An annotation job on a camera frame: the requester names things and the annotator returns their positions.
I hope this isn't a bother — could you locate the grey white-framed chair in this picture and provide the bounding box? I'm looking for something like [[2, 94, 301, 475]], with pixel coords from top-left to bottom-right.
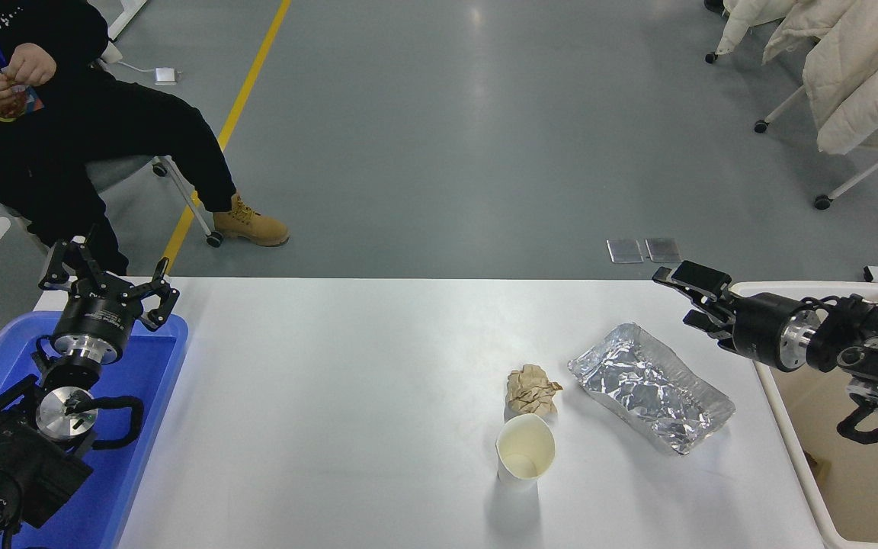
[[8, 155, 224, 249]]

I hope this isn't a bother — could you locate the crinkled foil tray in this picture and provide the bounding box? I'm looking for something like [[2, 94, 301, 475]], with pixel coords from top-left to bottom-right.
[[567, 322, 737, 457]]

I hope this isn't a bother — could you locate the crumpled tan paper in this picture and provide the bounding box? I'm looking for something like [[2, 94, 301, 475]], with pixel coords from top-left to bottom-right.
[[506, 364, 564, 419]]

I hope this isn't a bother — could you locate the person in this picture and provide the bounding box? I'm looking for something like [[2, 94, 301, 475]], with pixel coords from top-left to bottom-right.
[[0, 0, 291, 277]]

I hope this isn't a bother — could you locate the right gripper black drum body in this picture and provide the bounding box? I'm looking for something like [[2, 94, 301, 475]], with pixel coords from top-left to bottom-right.
[[732, 293, 800, 368]]

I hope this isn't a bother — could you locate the blue plastic tray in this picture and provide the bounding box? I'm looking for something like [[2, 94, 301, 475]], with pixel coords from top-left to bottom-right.
[[0, 311, 190, 549]]

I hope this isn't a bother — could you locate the large pale plastic bin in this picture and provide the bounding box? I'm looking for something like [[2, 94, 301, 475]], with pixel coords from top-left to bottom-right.
[[727, 281, 878, 549]]

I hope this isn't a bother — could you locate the white floor cable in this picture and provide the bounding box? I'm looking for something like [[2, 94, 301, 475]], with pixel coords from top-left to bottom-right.
[[109, 57, 158, 77]]

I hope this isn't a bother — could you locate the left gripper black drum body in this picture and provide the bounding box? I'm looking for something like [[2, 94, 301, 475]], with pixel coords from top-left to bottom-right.
[[53, 288, 139, 348]]

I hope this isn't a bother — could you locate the person's left hand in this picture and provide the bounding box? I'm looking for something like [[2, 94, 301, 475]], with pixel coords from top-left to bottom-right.
[[2, 43, 59, 87]]

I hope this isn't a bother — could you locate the white paper cup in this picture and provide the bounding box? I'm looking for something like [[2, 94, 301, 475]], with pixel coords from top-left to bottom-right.
[[495, 413, 556, 485]]

